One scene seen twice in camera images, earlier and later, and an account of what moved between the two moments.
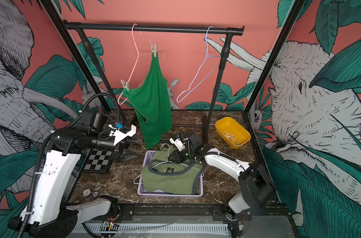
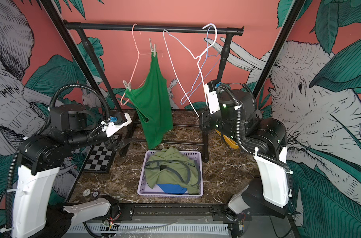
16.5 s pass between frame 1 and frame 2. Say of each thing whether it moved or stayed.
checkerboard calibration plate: stayed
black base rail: stayed
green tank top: stayed
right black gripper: moved
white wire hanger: moved
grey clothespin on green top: stayed
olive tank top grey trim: moved
